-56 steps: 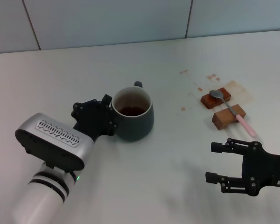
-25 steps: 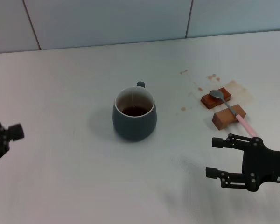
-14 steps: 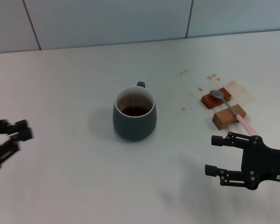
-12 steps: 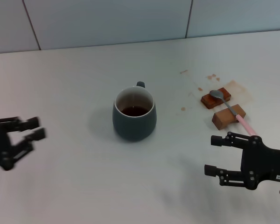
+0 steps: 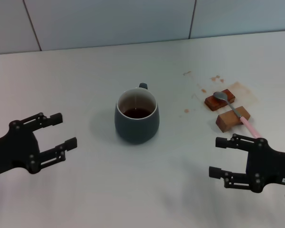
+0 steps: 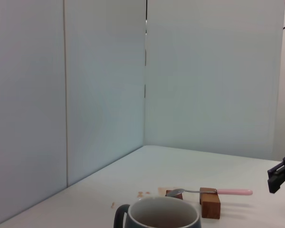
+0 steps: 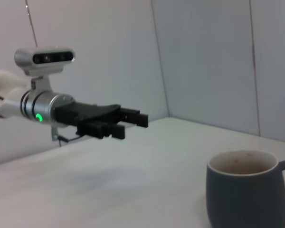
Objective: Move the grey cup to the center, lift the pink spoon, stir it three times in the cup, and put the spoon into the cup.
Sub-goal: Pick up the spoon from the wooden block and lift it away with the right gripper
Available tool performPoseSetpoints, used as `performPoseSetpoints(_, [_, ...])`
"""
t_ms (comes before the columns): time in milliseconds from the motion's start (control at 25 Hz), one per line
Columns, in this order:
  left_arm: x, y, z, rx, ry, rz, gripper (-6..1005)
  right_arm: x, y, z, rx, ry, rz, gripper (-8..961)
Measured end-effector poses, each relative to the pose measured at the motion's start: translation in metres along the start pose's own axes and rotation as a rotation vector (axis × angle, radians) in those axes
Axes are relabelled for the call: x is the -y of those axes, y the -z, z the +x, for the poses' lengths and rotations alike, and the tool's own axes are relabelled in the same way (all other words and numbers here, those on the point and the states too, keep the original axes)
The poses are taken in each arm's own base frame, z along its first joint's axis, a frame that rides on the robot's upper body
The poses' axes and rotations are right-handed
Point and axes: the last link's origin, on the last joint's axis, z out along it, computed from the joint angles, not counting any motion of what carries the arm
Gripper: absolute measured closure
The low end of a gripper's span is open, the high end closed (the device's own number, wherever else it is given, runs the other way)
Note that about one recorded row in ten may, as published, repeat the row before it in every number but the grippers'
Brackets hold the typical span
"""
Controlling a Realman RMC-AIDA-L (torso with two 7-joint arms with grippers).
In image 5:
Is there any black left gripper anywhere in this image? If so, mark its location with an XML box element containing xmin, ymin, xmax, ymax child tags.
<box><xmin>0</xmin><ymin>112</ymin><xmax>78</xmax><ymax>180</ymax></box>

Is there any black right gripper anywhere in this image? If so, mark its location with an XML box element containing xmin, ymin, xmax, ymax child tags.
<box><xmin>209</xmin><ymin>133</ymin><xmax>285</xmax><ymax>193</ymax></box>

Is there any pink handled metal spoon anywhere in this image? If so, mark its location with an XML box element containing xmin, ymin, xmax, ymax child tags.
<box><xmin>213</xmin><ymin>91</ymin><xmax>262</xmax><ymax>138</ymax></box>

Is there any grey ceramic cup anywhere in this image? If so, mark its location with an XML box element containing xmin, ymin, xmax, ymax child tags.
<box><xmin>114</xmin><ymin>82</ymin><xmax>161</xmax><ymax>144</ymax></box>

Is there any light brown wooden block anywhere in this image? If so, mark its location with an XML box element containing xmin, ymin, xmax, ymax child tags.
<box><xmin>215</xmin><ymin>106</ymin><xmax>251</xmax><ymax>133</ymax></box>

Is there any dark reddish wooden block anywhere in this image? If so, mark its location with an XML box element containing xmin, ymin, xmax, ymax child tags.
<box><xmin>204</xmin><ymin>88</ymin><xmax>236</xmax><ymax>112</ymax></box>

